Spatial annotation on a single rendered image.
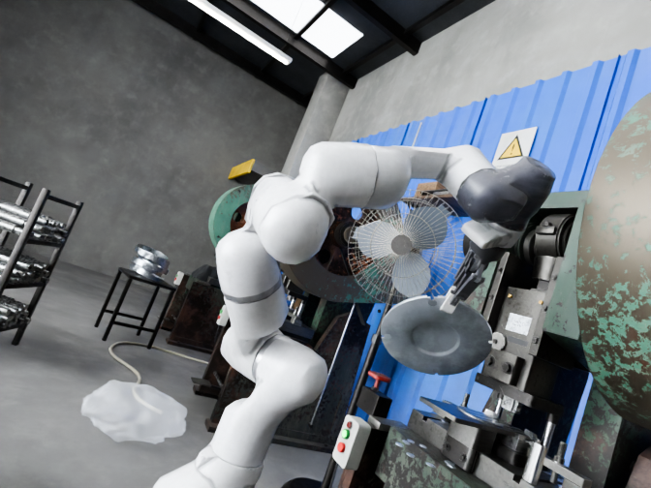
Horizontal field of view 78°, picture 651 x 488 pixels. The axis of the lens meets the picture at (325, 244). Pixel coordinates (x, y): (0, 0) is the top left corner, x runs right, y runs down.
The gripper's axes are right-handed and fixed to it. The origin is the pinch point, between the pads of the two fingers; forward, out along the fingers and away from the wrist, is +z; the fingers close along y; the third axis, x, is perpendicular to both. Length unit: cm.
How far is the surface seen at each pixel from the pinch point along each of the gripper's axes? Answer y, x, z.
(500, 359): 5.3, -23.2, 18.4
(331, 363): 87, 11, 155
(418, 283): 72, -9, 56
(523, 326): 13.0, -26.5, 10.3
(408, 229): 85, 4, 37
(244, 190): 235, 139, 152
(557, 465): -15.6, -39.9, 25.4
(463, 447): -15.9, -18.6, 32.9
